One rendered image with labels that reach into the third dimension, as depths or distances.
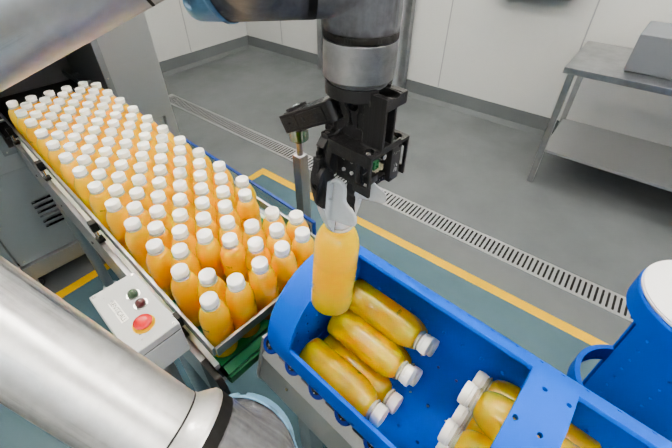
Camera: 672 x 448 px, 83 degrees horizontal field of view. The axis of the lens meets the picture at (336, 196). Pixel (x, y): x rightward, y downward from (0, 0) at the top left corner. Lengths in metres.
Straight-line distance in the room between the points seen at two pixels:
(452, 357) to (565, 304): 1.68
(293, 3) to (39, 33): 0.19
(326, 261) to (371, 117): 0.24
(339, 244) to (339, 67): 0.26
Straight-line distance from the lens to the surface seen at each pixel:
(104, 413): 0.42
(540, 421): 0.65
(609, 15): 3.80
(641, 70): 3.09
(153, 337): 0.87
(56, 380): 0.41
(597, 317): 2.56
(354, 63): 0.37
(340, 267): 0.56
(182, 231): 1.07
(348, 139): 0.43
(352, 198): 0.54
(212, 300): 0.90
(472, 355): 0.88
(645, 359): 1.25
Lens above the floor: 1.78
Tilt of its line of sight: 39 degrees down
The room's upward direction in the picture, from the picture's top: straight up
